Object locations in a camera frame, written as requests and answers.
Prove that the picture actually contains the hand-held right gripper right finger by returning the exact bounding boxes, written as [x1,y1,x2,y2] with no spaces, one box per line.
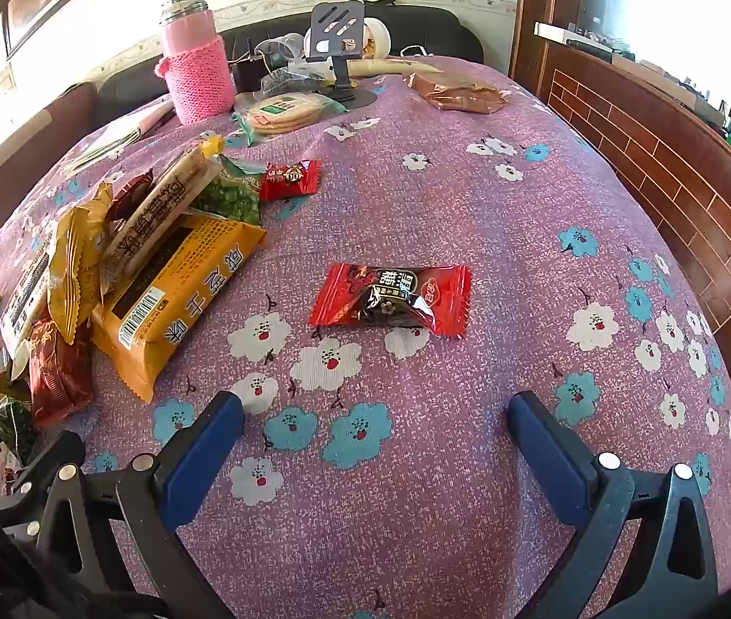
[508,392,721,619]

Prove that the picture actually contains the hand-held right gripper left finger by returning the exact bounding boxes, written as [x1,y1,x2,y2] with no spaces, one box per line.
[18,392,245,619]

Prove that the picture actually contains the green pea packet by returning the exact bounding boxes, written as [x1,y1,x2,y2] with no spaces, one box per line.
[0,387,41,465]
[190,155,267,228]

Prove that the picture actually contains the red-brown snack packet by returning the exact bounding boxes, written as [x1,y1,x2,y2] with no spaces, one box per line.
[27,319,94,428]

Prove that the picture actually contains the beige orange biscuit packet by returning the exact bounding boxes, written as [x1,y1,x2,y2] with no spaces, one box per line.
[0,241,54,362]

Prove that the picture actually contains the large orange biscuit packet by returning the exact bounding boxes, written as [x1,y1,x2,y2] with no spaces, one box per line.
[91,209,268,404]

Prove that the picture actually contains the yellow snack packet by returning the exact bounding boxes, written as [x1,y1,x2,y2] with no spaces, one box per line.
[46,182,114,346]

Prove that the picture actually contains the red and black candy packet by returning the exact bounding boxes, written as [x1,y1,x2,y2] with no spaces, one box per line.
[307,263,473,338]

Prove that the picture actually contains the long beige cracker packet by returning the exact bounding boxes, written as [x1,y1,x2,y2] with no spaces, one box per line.
[100,135,225,298]

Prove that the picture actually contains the purple floral tablecloth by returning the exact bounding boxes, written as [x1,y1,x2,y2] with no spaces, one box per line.
[0,55,731,619]

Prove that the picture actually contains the dark red candy packet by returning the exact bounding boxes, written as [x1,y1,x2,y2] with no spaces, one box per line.
[108,171,155,220]

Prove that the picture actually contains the small red candy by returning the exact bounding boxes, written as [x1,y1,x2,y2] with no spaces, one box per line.
[258,159,324,203]

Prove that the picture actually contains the maroon armchair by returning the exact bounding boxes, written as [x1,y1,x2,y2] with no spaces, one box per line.
[0,83,99,239]

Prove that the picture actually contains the white paper stack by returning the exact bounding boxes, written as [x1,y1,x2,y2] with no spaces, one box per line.
[62,100,176,175]

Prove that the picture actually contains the wooden brick-pattern cabinet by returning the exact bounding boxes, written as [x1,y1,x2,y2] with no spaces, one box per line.
[533,22,731,394]

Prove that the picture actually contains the round rice cracker packet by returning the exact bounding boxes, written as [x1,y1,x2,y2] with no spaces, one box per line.
[231,91,348,146]

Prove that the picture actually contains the brown snack packet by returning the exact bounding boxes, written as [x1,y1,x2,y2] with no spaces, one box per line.
[404,70,511,116]

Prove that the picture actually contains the pink knit-sleeved thermos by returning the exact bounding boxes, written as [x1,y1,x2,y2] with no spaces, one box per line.
[158,0,236,126]

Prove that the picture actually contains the small dark box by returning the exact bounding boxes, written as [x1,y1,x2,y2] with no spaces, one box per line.
[230,55,267,94]

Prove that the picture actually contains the clear plastic bag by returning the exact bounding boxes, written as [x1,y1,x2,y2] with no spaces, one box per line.
[261,64,334,99]

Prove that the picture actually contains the clear plastic cup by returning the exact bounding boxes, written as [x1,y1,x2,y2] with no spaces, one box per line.
[255,32,305,72]

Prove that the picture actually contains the cream long object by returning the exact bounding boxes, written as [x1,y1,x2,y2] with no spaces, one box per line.
[346,57,421,78]

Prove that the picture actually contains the black leather sofa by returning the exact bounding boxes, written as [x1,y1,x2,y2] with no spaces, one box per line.
[96,5,486,123]

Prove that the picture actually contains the black phone stand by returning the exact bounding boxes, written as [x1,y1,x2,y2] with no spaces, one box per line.
[304,1,378,110]

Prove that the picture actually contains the white jar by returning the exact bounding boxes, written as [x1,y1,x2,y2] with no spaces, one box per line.
[362,16,393,59]

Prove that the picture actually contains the television screen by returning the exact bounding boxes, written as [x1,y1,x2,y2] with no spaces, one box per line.
[581,0,731,123]

